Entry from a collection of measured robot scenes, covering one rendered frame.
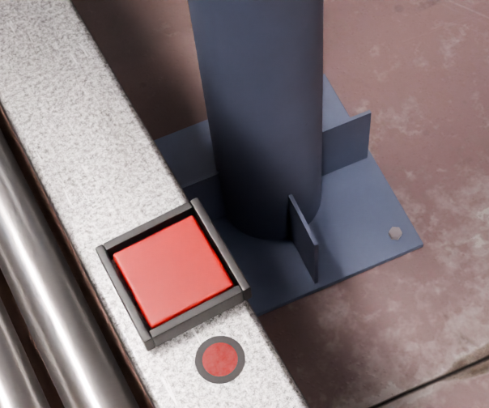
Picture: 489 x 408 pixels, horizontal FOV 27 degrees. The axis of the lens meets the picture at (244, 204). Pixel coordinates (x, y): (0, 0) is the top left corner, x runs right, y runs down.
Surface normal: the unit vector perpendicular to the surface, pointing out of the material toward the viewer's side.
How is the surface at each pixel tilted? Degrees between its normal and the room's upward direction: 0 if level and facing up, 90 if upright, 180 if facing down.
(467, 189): 0
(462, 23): 0
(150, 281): 0
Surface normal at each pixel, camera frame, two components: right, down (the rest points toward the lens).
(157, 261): -0.06, -0.48
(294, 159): 0.47, 0.77
